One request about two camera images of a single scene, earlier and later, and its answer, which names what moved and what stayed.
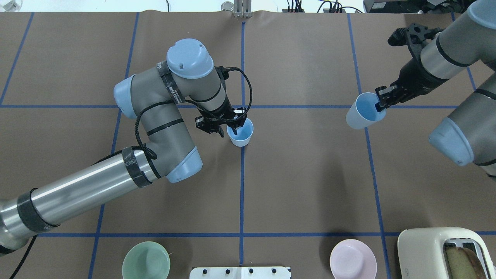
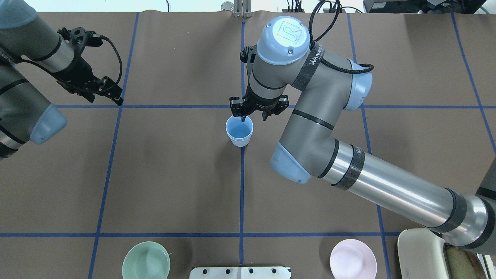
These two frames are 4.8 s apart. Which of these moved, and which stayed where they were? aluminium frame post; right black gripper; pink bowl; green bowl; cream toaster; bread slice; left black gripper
Moved: right black gripper; left black gripper
Stayed: pink bowl; cream toaster; aluminium frame post; green bowl; bread slice
